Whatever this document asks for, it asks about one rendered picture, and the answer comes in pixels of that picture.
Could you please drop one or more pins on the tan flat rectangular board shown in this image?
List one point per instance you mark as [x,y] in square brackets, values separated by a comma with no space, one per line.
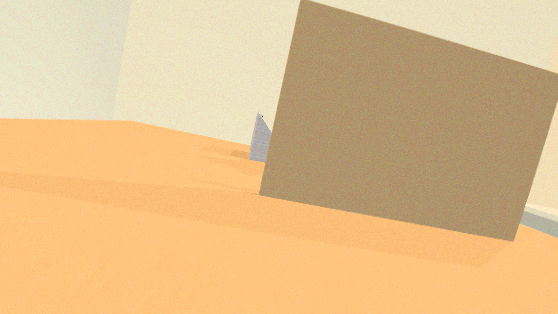
[382,120]

